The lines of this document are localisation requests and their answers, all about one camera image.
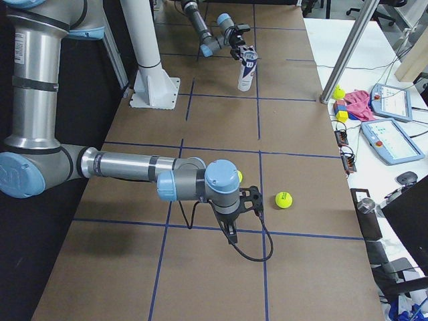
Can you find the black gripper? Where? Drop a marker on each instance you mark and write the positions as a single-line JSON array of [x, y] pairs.
[[237, 42], [227, 220]]

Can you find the Wilson tennis ball can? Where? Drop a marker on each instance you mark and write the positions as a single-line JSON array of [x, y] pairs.
[[248, 58]]

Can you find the yellow Wilson tennis ball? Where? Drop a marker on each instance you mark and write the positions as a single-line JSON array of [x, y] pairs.
[[283, 200]]

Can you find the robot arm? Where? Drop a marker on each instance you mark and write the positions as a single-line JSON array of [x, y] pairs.
[[35, 160], [231, 33]]

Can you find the yellow tennis ball on desk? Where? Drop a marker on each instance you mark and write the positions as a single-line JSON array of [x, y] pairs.
[[338, 93]]

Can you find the red block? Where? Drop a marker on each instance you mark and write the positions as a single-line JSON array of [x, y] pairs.
[[339, 103]]

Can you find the blue block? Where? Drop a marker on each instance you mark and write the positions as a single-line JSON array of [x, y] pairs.
[[350, 116]]

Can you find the yellow block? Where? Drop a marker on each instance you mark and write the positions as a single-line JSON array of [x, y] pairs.
[[341, 115]]

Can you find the near black power adapter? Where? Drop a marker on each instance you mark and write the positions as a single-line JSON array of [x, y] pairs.
[[348, 161]]

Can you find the black power adapter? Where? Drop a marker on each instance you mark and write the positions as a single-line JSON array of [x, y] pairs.
[[341, 137], [348, 161]]

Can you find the far black power adapter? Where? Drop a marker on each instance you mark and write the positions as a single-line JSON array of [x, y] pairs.
[[341, 137]]

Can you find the steel cup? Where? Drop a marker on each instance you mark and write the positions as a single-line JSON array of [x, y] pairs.
[[366, 206]]

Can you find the pink cloth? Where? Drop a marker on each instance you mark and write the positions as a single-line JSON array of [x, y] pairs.
[[357, 103]]

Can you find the far teach pendant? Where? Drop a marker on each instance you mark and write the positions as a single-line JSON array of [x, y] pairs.
[[390, 101]]

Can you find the teach pendant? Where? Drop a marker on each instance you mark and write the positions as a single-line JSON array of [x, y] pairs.
[[390, 101], [392, 144]]

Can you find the near teach pendant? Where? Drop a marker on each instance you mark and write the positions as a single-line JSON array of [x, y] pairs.
[[392, 144]]

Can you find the black monitor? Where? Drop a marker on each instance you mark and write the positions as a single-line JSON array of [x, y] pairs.
[[407, 215]]

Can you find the black computer mouse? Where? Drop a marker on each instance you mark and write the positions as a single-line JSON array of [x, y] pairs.
[[406, 179]]

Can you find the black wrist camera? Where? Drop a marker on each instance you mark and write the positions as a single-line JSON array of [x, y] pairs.
[[250, 199], [241, 28]]

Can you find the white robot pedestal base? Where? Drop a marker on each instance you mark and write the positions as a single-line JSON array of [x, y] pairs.
[[153, 88]]

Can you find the aluminium frame post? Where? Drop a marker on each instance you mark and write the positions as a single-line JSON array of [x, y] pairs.
[[350, 44]]

